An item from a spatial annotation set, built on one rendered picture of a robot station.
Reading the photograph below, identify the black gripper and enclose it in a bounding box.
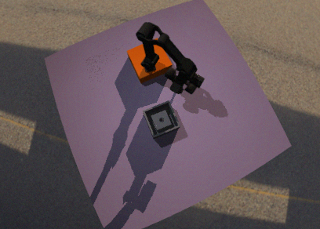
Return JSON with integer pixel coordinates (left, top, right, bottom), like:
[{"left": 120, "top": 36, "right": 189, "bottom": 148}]
[{"left": 165, "top": 67, "right": 197, "bottom": 94}]

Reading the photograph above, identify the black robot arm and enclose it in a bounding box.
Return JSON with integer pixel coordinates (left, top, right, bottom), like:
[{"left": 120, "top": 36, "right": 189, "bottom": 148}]
[{"left": 136, "top": 22, "right": 205, "bottom": 94}]

